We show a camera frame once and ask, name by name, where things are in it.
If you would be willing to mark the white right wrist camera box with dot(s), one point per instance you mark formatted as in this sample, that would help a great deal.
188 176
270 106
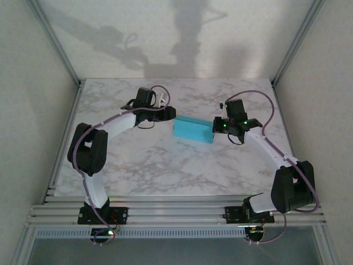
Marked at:
222 108

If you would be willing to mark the narrow aluminium table rail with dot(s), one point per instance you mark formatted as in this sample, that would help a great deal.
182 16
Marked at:
176 199

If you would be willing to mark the teal and white paper box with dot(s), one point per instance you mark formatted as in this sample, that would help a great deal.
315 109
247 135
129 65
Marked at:
193 129

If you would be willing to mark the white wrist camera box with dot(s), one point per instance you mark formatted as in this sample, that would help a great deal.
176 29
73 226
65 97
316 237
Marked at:
162 100
222 108

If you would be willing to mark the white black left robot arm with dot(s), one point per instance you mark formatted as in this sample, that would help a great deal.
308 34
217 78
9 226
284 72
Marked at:
89 154

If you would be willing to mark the circuit board with green light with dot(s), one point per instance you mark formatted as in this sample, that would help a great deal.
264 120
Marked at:
106 234
255 233

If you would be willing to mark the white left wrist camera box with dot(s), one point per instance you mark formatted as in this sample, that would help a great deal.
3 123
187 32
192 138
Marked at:
162 100

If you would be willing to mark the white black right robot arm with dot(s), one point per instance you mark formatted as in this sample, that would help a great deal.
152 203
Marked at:
292 187

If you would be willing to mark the aluminium frame post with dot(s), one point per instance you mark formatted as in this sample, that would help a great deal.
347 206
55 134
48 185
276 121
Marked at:
298 44
55 44

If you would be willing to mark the aluminium side rail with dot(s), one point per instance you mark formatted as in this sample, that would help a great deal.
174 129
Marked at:
64 143

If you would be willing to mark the aluminium frame leg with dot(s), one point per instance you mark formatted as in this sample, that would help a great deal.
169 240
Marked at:
20 248
328 248

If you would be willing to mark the wide aluminium base beam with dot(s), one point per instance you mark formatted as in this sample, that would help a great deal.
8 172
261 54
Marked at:
176 215

